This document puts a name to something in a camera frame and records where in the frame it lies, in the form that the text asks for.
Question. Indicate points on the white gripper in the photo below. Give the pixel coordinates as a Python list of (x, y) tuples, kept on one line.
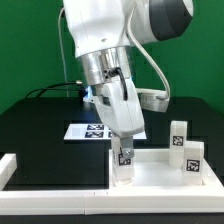
[(124, 117)]

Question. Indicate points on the white square table top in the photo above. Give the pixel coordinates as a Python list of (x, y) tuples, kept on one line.
[(152, 171)]

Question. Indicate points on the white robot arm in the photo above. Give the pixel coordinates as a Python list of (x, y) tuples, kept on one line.
[(103, 32)]

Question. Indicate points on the white sheet with tags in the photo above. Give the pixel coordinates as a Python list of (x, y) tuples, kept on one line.
[(85, 131)]

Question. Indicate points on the white U-shaped fence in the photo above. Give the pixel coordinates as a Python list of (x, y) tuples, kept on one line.
[(108, 201)]

